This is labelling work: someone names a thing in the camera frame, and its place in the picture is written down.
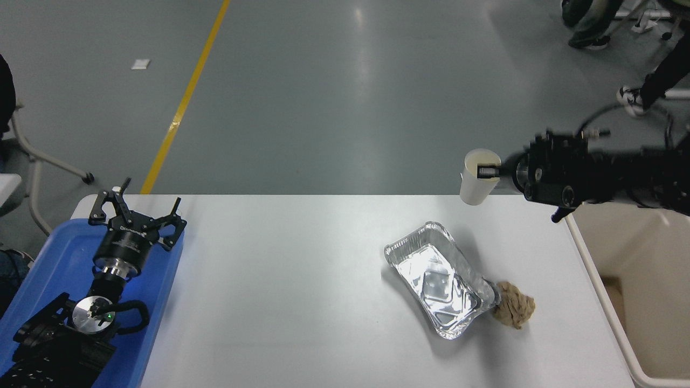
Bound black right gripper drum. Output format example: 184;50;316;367
507;151;540;198

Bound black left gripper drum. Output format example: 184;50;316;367
93;213;163;271

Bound white paper cup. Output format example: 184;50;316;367
459;149;502;206

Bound blue plastic tray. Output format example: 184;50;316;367
0;217;185;388

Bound grey wheeled chair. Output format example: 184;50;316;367
0;100;96;238

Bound silver foil tray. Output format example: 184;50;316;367
384;221;498;340

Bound crumpled tan paper ball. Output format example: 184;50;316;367
493;281;536;330

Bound seated person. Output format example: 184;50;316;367
0;54;36;318

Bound standing person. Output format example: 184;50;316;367
561;0;626;51

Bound person with white shoe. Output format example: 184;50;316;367
616;38;690;117

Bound large pale bin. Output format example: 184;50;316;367
563;202;690;388

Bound white chair base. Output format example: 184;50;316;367
615;0;690;41

